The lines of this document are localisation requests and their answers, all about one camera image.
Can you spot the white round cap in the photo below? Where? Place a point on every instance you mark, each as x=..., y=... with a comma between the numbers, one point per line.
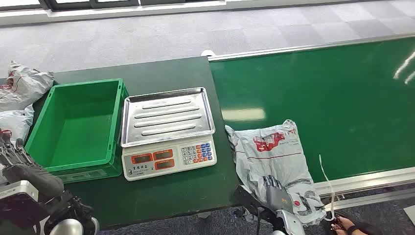
x=207, y=53

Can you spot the white paper sheet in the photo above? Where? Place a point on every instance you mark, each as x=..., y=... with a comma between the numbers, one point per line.
x=411, y=214

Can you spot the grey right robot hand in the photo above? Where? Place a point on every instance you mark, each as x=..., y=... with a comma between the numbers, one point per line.
x=278, y=196

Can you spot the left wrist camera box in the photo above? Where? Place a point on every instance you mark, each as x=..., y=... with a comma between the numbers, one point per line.
x=18, y=201

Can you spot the grey mailer bag red print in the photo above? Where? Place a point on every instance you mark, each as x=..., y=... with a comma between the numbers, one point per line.
x=272, y=152

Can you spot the person's foot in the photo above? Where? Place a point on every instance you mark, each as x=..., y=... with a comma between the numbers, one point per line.
x=348, y=225

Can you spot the green plastic crate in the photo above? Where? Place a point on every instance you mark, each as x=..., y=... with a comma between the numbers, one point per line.
x=81, y=129

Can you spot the white electronic scale steel tray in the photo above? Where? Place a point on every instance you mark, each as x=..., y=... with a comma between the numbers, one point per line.
x=168, y=116

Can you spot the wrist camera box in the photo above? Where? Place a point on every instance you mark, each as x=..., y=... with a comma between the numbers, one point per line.
x=18, y=201
x=248, y=198

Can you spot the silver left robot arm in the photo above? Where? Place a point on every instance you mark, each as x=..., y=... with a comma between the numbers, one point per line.
x=69, y=227

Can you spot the crumpled grey mailer bag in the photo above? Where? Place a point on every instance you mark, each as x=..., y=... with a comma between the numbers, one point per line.
x=26, y=84

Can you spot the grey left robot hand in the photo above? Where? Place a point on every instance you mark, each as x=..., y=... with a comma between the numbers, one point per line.
x=39, y=180

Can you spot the grey mailer bag red logo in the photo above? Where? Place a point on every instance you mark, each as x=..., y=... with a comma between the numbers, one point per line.
x=14, y=121

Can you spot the black sandal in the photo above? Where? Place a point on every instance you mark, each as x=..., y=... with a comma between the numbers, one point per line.
x=366, y=228

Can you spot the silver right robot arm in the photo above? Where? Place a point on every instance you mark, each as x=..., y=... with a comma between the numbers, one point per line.
x=291, y=225

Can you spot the green conveyor belt aluminium frame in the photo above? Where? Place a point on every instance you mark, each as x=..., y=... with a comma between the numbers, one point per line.
x=324, y=97

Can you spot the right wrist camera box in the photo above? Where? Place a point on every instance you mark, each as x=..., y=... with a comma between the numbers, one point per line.
x=248, y=198

